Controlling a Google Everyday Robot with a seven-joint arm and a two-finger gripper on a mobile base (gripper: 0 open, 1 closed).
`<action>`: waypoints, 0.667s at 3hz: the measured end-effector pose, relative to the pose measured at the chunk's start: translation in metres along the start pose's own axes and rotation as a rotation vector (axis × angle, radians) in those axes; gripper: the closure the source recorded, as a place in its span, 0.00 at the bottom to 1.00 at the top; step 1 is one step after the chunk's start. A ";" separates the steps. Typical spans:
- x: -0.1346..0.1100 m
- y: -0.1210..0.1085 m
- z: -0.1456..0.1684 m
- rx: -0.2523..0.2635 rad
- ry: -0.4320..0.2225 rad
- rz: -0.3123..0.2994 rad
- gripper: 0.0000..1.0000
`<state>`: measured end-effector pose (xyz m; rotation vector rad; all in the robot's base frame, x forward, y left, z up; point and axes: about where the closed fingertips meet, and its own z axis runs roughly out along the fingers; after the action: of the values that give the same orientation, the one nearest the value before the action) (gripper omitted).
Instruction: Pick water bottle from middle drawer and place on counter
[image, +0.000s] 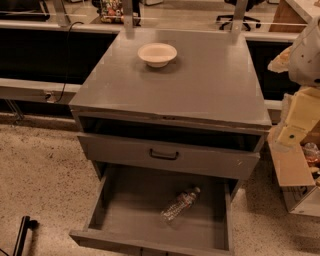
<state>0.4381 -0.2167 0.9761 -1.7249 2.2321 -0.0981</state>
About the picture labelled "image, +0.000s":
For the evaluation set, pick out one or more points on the black office chair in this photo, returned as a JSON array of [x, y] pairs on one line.
[[238, 19]]

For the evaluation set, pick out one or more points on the cardboard box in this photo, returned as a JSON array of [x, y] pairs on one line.
[[301, 194]]

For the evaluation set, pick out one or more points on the wooden table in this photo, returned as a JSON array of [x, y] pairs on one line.
[[292, 16]]

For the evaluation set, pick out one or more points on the clear plastic water bottle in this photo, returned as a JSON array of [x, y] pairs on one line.
[[180, 204]]

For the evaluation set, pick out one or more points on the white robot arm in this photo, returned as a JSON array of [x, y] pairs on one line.
[[302, 59]]

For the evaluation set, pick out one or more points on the grey top drawer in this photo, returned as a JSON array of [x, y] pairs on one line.
[[207, 161]]

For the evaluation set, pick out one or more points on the black bar on floor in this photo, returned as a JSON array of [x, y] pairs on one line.
[[26, 224]]

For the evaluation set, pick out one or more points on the colourful snack rack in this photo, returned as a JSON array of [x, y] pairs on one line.
[[112, 11]]

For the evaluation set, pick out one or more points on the grey metal rail frame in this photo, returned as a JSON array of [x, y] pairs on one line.
[[34, 91]]

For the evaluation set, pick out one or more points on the black drawer handle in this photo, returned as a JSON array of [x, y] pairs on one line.
[[163, 156]]

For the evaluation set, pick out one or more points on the grey drawer cabinet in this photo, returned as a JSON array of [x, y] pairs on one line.
[[207, 96]]

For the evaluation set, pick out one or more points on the white paper bowl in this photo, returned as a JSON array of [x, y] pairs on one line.
[[157, 55]]

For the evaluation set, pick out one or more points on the grey open middle drawer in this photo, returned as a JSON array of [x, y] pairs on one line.
[[126, 216]]

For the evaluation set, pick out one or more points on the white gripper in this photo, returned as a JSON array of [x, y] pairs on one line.
[[306, 59]]

